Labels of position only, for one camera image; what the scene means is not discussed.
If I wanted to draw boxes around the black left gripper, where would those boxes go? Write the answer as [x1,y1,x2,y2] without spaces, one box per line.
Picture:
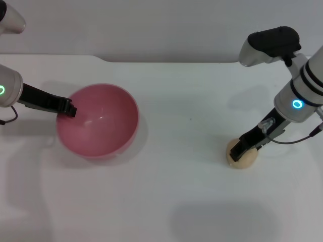
[18,83,77,118]

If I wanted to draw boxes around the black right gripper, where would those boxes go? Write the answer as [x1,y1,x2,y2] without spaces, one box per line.
[229,108,289,162]

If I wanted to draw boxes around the beige egg yolk pastry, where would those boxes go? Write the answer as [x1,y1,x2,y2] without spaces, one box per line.
[226,138,259,169]

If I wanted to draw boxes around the pink plastic bowl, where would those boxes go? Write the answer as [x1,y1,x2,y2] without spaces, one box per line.
[56,83,140,160]

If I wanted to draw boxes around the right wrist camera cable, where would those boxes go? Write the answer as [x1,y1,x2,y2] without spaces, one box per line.
[259,116,323,145]

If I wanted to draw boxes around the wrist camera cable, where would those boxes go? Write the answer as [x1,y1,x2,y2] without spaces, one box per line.
[259,116,323,145]
[0,105,19,126]

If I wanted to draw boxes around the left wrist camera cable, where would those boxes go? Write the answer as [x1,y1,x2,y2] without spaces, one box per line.
[0,105,19,126]

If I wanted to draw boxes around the left wrist camera housing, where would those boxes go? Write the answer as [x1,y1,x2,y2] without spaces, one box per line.
[0,0,27,34]

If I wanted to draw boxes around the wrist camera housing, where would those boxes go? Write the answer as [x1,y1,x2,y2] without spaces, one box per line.
[0,0,27,34]
[238,25,302,68]

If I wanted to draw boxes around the right wrist camera housing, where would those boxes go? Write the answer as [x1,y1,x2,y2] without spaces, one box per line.
[238,25,302,68]

